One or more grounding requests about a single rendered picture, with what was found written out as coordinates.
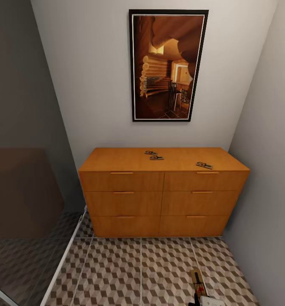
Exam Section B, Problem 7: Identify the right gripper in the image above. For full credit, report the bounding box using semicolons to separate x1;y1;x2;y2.
188;293;201;306

